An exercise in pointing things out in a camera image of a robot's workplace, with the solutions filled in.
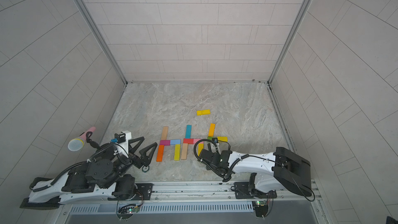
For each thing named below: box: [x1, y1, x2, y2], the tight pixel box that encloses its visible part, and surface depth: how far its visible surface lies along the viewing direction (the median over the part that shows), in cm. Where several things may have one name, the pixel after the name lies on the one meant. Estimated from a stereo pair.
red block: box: [183, 138, 194, 145], surface depth 89 cm
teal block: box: [185, 124, 192, 139], surface depth 93 cm
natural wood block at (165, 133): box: [160, 126, 169, 141], surface depth 91 cm
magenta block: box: [159, 140, 171, 146], surface depth 88 cm
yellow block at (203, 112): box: [196, 109, 211, 116], surface depth 101 cm
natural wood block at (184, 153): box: [180, 143, 189, 160], surface depth 84 cm
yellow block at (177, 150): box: [174, 144, 181, 161], surface depth 84 cm
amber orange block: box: [208, 122, 216, 137], surface depth 93 cm
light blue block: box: [170, 139, 181, 146], surface depth 87 cm
